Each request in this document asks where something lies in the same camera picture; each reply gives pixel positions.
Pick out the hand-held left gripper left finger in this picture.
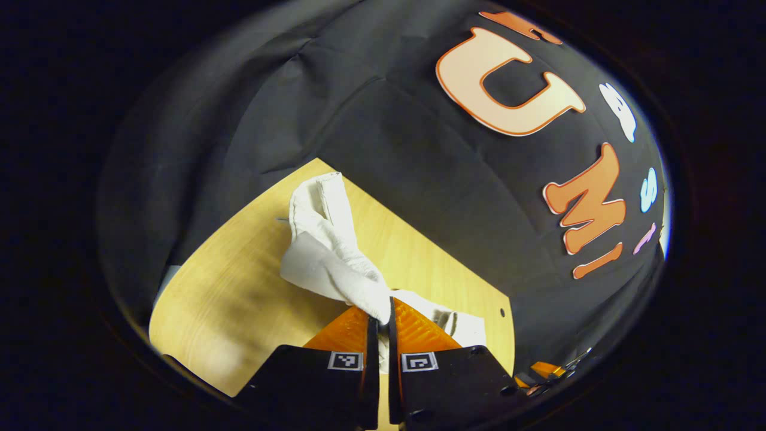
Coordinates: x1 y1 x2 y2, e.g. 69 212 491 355
235 305 382 431

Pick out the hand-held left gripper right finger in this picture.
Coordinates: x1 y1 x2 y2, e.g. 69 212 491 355
388 296 528 431

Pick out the black backdrop cloth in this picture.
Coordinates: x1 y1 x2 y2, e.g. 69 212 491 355
96 0 668 384

